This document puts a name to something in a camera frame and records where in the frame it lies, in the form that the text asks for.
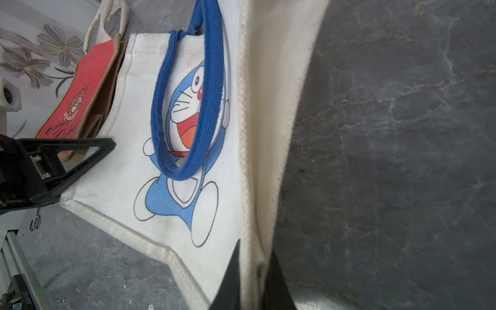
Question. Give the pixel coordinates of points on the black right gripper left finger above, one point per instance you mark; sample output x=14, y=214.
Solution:
x=228, y=296

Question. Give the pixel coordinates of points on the white Doraemon canvas bag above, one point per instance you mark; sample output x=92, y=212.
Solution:
x=202, y=119

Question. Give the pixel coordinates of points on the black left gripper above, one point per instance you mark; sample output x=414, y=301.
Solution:
x=37, y=171

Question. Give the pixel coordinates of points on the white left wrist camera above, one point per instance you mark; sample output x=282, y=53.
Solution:
x=10, y=102

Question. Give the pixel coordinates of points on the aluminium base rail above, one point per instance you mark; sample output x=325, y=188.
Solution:
x=19, y=286

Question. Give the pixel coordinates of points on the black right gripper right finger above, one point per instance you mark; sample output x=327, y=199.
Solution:
x=276, y=293

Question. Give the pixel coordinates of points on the red Christmas jute bag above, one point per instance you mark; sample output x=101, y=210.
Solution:
x=88, y=101

